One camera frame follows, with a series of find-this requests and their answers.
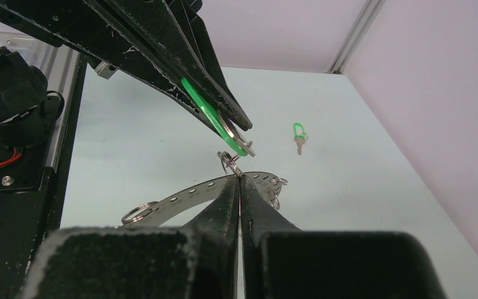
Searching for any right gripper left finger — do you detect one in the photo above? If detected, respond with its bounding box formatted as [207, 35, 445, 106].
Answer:
[19, 176, 240, 298]

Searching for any loose green tagged key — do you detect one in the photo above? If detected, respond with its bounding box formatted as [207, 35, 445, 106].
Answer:
[293, 122, 308, 155]

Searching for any left aluminium frame post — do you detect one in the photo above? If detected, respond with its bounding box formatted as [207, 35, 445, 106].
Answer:
[326, 0, 385, 75]

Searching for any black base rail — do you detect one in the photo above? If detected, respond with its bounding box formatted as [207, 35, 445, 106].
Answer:
[0, 51, 87, 298]

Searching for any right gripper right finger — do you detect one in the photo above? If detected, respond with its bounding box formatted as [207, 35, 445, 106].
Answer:
[240, 176, 446, 298]

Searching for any large metal keyring disc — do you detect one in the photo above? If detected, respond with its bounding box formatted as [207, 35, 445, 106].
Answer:
[121, 151, 288, 228]

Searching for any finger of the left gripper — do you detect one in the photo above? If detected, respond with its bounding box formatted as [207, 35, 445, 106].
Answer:
[111, 1, 253, 131]
[0, 1, 209, 124]

